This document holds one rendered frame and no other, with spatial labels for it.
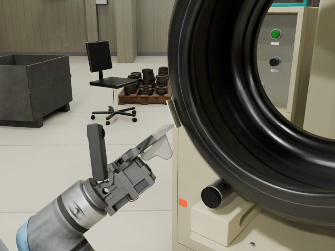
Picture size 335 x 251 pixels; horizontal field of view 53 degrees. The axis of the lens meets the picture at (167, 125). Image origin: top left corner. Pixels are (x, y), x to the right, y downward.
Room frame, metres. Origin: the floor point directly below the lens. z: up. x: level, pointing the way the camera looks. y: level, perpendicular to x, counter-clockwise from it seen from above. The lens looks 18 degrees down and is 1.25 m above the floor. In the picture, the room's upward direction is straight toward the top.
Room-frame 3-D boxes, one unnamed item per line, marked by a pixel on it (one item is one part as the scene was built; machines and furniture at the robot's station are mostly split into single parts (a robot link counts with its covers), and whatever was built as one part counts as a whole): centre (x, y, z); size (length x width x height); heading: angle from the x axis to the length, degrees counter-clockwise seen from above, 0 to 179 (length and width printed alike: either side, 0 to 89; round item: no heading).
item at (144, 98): (5.29, 0.31, 0.21); 1.17 x 0.81 x 0.42; 0
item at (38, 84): (4.12, 1.78, 0.36); 1.05 x 0.87 x 0.72; 173
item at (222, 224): (0.73, -0.19, 0.83); 0.36 x 0.09 x 0.06; 142
